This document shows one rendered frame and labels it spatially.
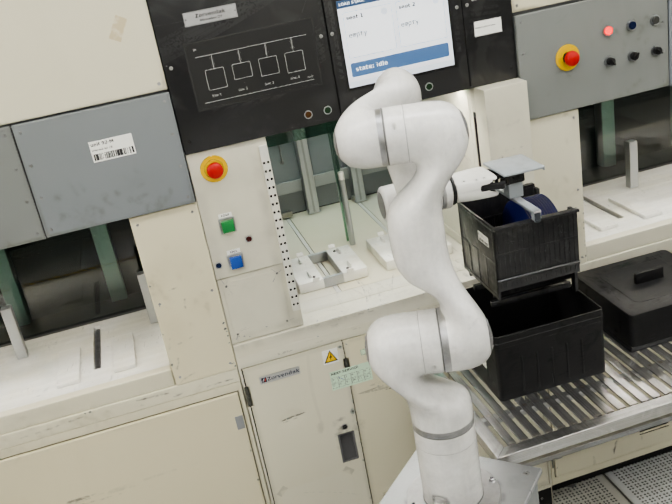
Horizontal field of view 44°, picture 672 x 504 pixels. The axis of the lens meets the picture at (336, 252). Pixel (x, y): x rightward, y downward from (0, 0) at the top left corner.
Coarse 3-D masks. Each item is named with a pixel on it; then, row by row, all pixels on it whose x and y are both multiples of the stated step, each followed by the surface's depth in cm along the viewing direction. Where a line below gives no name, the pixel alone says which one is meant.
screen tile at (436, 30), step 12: (408, 0) 202; (420, 0) 202; (396, 12) 202; (408, 12) 203; (420, 12) 203; (432, 12) 204; (444, 12) 205; (432, 24) 205; (444, 24) 206; (408, 36) 205; (420, 36) 205; (432, 36) 206; (444, 36) 207
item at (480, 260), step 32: (512, 160) 193; (512, 192) 191; (480, 224) 189; (512, 224) 183; (544, 224) 185; (576, 224) 187; (480, 256) 194; (512, 256) 186; (544, 256) 188; (576, 256) 190; (480, 288) 205; (512, 288) 189; (544, 288) 197; (576, 288) 194
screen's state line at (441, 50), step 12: (420, 48) 206; (432, 48) 207; (444, 48) 208; (372, 60) 204; (384, 60) 205; (396, 60) 206; (408, 60) 207; (420, 60) 208; (360, 72) 204; (372, 72) 205
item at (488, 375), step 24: (504, 312) 219; (528, 312) 221; (552, 312) 222; (576, 312) 207; (600, 312) 193; (504, 336) 189; (528, 336) 190; (552, 336) 192; (576, 336) 194; (600, 336) 195; (504, 360) 191; (528, 360) 193; (552, 360) 194; (576, 360) 196; (600, 360) 198; (504, 384) 194; (528, 384) 195; (552, 384) 197
